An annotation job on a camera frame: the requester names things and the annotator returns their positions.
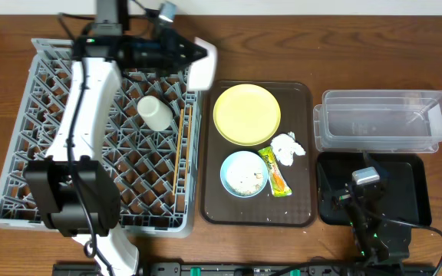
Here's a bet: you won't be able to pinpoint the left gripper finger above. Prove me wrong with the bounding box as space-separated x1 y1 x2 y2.
176 34 207 58
176 55 206 72

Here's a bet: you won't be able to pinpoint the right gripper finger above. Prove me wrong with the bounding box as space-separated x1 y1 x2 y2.
317 163 333 202
362 151 388 179

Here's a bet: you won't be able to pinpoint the pink plastic bowl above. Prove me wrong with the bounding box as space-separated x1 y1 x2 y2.
186 38 218 91

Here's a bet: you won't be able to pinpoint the green orange snack wrapper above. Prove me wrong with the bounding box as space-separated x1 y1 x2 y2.
258 146 292 198

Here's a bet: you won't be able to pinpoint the white plastic cup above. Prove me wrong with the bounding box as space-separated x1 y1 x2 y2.
137 96 173 131

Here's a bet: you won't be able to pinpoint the white paper napkin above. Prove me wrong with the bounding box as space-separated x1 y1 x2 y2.
270 132 306 166

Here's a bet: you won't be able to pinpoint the leftover rice food scraps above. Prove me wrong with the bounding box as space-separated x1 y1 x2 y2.
226 153 268 196

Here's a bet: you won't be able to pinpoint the light blue small bowl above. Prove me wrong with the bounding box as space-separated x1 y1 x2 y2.
219 150 270 199

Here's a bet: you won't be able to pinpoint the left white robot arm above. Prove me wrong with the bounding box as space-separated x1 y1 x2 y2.
23 0 218 275

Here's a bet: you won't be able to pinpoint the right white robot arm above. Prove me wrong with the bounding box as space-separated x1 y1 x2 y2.
316 152 411 265

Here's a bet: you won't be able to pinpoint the clear plastic waste bin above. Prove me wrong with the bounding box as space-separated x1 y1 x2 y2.
313 90 442 153

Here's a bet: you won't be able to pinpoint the black plastic tray bin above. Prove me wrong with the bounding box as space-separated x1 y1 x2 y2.
316 152 432 226

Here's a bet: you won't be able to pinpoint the right wooden chopstick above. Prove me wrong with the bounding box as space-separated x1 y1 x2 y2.
183 105 193 184

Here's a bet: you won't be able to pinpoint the wooden chopstick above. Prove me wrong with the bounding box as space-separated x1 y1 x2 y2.
183 105 193 184
172 109 184 195

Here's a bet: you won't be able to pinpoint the left wooden chopstick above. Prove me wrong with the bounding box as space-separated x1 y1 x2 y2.
172 109 184 195

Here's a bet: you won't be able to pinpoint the yellow plastic plate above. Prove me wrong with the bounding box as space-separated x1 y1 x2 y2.
213 84 282 146

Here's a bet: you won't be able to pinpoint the dark brown serving tray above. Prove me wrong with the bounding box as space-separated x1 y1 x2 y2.
200 80 317 228

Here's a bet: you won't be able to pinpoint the grey plastic dish rack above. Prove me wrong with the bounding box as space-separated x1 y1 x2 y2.
0 38 202 238

